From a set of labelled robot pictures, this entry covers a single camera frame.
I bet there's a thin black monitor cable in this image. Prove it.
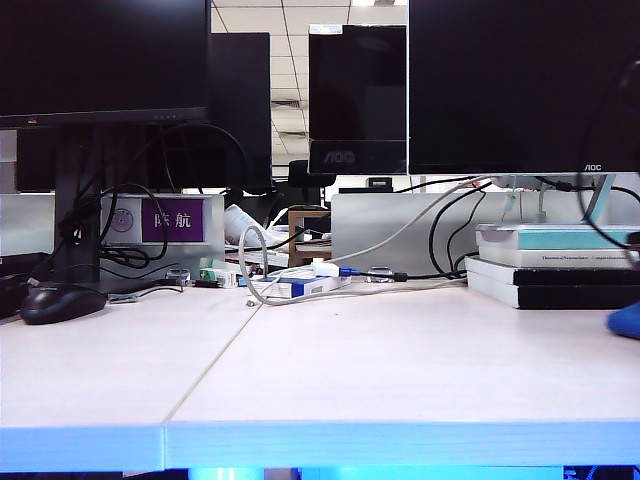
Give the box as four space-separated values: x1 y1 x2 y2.
532 174 640 203

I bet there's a black curved cable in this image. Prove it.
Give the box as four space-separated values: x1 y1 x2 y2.
428 181 494 279

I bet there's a black keyboard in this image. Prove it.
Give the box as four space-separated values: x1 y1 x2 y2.
0 272 30 321

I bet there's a wooden shelf box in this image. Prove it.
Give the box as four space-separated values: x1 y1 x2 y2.
287 208 333 267

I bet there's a white crumpled bag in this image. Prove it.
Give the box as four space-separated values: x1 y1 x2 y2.
222 203 281 247

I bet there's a black cable with ferrite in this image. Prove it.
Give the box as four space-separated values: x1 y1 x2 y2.
365 268 468 282

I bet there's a black arched cable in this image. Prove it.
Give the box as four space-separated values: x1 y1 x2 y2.
123 121 248 195

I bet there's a black monitor with dark stand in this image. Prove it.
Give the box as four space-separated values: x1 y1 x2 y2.
0 0 212 296

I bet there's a blue and white box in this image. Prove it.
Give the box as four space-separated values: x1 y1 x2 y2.
248 273 351 300

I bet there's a white adapter with blue plug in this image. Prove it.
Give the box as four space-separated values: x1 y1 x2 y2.
310 257 361 278

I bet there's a black computer mouse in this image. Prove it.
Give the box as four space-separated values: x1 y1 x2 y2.
19 282 109 326

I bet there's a black and white book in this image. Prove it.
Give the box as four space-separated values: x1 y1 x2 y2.
466 273 640 310
464 255 640 288

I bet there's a black office chair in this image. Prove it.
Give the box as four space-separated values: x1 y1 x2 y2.
288 158 337 207

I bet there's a green and white small box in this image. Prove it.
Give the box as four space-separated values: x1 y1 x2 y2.
197 256 241 289

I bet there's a frosted desk partition panel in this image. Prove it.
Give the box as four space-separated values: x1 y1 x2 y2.
0 191 57 257

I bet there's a black cable bundle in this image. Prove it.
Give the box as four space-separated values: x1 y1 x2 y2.
28 182 171 290

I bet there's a small black AOC monitor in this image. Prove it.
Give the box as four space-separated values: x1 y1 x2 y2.
306 23 409 176

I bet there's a white monitor cable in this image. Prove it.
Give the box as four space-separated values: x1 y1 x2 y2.
325 174 495 265

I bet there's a white book with spine text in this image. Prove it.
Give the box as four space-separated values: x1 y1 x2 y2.
477 245 640 270

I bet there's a large black AOC monitor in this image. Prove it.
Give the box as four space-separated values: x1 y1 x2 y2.
407 0 640 226

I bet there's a grey desk partition panel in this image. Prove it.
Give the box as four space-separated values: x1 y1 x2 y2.
330 191 640 279

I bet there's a grey looped cable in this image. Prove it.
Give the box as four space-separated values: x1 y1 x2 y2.
237 223 469 307

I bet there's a teal covered book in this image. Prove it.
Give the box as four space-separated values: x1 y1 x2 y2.
474 222 640 251

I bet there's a blue microfiber rag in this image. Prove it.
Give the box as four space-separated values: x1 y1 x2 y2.
606 299 640 342

